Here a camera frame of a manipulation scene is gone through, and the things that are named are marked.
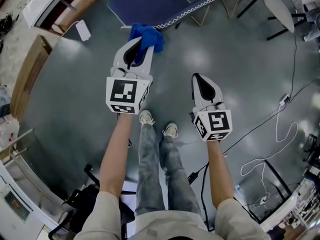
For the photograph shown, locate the white table with black frame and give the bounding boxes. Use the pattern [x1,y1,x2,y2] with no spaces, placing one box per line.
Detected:
[246,158,308,231]

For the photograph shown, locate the thick black cable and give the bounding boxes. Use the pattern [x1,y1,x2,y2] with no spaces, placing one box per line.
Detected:
[201,162,213,232]

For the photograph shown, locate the stack of wooden planks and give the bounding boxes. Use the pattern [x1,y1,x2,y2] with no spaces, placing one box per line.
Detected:
[9,35,53,120]

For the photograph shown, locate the white flat panel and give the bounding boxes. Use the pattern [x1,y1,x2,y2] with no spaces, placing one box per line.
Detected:
[74,19,92,42]

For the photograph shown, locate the grey chair black legs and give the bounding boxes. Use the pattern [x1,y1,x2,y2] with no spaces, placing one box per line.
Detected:
[236,0,308,42]

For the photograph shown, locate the clear water bottle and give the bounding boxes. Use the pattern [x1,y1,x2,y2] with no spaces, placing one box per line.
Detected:
[234,184,245,198]

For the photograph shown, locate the white wooden side table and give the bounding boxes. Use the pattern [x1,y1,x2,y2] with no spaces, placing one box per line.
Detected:
[22,0,101,36]

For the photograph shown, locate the black power adapter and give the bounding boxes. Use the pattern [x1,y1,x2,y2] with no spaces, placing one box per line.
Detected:
[187,171,200,185]

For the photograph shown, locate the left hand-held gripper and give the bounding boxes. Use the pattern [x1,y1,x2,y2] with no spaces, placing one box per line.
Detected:
[106,37,154,115]

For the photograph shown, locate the white framed tray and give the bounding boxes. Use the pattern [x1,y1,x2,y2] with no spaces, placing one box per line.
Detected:
[3,190,33,222]

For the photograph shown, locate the person's beige sweater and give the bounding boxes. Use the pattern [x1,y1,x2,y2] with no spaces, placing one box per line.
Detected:
[79,191,273,240]

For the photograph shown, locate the white desk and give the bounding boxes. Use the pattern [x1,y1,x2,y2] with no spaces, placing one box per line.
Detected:
[0,128,71,240]

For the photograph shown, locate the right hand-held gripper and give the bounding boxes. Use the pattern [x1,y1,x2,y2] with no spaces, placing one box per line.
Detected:
[191,73,233,142]

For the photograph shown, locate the black floor cable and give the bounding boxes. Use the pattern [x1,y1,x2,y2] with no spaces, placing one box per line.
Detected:
[222,28,320,156]

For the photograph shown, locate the person's left forearm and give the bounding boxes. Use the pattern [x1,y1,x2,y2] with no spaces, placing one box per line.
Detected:
[98,112,133,200]

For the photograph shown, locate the black office chair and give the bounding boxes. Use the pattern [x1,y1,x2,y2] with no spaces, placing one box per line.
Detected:
[48,163,137,240]

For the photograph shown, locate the blue chair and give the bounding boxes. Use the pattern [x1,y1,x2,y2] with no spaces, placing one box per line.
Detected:
[106,0,232,30]

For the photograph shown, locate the person's white shoe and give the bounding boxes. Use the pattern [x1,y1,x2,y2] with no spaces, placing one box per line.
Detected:
[139,109,156,127]
[161,122,180,139]

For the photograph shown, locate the person's left white shoe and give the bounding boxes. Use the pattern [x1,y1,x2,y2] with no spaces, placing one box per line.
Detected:
[139,109,156,127]

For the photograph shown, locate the person's right white shoe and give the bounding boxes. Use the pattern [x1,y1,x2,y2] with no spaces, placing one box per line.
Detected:
[161,122,180,139]

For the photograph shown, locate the white cable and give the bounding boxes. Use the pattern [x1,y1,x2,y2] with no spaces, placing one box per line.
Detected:
[240,106,299,210]

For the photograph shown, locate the blue cloth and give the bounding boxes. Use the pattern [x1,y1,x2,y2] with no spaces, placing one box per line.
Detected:
[128,23,166,60]

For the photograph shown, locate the person's right forearm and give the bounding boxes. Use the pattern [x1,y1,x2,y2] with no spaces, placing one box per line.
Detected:
[206,140,235,210]

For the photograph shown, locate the person's grey jeans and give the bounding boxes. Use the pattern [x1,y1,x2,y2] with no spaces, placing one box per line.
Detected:
[134,123,202,217]

